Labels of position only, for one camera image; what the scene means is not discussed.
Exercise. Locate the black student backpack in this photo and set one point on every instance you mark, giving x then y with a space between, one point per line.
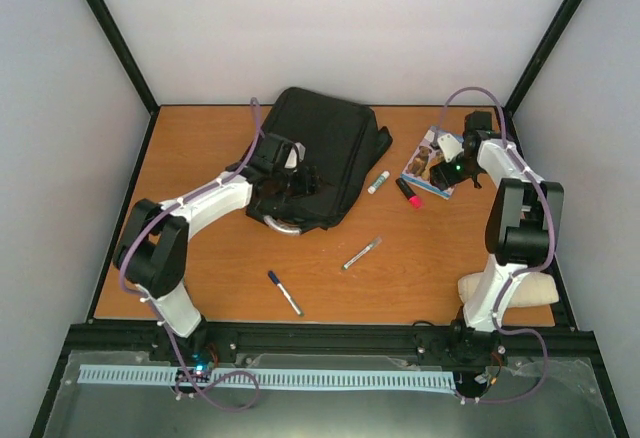
343 141

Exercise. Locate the white pen green tip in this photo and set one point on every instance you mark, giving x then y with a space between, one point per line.
368 248

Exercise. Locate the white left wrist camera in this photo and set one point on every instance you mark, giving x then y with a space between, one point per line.
296 156

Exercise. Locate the beige cloth roll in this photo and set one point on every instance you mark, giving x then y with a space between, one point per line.
537 289

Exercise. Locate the black frame post right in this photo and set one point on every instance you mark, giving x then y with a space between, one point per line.
542 52

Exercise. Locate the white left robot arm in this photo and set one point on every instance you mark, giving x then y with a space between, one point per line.
151 254

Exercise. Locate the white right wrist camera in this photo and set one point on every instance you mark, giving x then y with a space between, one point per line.
450 146

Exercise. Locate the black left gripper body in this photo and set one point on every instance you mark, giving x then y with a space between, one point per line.
289 188

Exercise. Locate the black frame post left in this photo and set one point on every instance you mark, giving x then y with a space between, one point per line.
115 38

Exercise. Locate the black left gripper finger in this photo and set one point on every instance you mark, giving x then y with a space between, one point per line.
307 174
310 186

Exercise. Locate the light blue cable duct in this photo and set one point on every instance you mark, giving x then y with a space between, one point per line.
272 379

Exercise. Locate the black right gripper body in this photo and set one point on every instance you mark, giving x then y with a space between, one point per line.
467 169

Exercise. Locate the pink highlighter marker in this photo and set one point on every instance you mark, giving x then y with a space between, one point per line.
413 199

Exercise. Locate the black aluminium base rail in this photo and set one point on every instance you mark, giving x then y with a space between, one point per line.
449 347

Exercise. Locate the black frame post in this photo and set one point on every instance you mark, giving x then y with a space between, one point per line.
115 38
542 52

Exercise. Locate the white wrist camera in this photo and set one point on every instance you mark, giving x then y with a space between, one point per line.
450 146
296 156

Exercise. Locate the blue capped pen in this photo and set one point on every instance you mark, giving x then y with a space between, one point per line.
276 281

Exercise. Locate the white glue stick green cap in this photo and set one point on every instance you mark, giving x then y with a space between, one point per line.
378 182

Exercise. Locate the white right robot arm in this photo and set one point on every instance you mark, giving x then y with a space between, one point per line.
523 224

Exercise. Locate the dog picture book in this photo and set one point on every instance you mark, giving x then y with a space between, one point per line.
425 156

